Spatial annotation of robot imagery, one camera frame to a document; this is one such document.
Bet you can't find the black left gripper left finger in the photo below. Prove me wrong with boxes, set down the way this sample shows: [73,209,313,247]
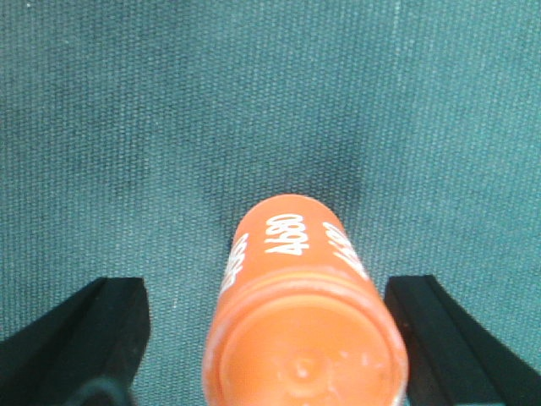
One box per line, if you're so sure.
[1,277,149,405]

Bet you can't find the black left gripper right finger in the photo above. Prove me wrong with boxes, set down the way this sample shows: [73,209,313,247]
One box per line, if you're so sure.
[385,275,540,405]

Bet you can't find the orange cylindrical capacitor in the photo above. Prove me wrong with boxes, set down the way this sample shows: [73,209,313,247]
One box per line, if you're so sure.
[202,194,409,405]

